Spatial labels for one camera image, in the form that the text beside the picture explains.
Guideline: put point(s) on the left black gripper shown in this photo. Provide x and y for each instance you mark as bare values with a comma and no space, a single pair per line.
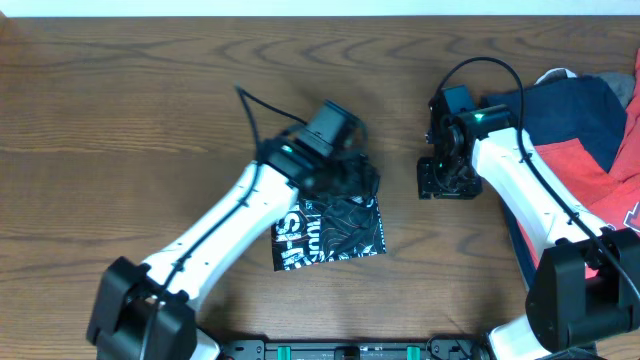
353,181

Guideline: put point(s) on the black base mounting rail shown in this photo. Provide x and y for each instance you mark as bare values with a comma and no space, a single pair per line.
436,348

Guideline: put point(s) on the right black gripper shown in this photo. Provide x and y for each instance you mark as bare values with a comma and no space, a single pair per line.
427,183

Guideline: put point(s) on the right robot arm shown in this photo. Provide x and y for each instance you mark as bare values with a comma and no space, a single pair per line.
586,284

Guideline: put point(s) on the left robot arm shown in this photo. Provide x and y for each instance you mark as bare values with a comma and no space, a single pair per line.
148,311

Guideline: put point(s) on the black orange patterned jersey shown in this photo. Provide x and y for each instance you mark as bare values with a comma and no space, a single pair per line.
314,232

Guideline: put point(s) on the navy and red shirt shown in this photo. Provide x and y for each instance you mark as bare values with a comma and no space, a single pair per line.
577,124

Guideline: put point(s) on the red printed shirt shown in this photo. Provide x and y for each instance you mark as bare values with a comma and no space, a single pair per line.
619,206

